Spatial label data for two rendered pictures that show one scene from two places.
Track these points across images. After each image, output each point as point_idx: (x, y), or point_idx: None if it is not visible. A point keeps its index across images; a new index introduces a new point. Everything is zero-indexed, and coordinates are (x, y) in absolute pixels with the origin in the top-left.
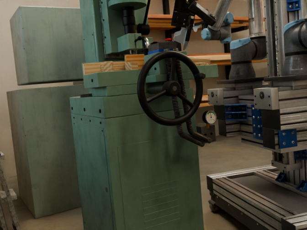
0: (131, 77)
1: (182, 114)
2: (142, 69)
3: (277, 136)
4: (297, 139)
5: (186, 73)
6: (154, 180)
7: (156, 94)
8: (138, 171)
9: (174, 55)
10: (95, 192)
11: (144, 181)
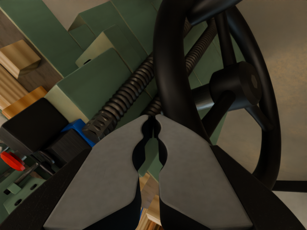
0: (161, 164)
1: (139, 28)
2: None
3: None
4: None
5: (120, 51)
6: (211, 45)
7: (257, 116)
8: (216, 70)
9: (210, 142)
10: None
11: (217, 58)
